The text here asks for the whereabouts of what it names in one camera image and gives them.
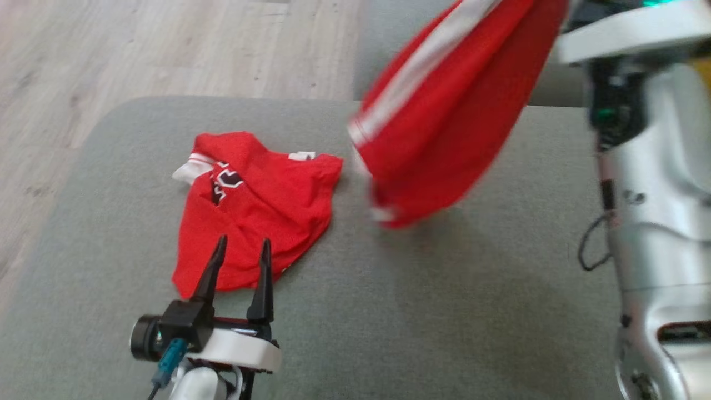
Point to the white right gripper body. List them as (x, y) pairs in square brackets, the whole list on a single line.
[(639, 28)]

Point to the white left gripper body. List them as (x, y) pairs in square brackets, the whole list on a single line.
[(239, 347)]

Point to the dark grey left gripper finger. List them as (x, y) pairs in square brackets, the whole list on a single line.
[(211, 272), (262, 289)]

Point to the red basketball jersey shirt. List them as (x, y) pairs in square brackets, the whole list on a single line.
[(266, 211)]

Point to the red shorts with white stripe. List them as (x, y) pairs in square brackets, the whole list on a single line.
[(444, 139)]

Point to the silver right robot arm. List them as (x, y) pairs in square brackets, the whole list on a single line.
[(661, 222)]

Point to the yellow sofa backrest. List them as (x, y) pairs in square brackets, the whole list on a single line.
[(704, 75)]

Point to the grey fabric sofa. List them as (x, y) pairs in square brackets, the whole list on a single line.
[(444, 311)]

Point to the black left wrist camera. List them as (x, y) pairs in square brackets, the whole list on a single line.
[(178, 322)]

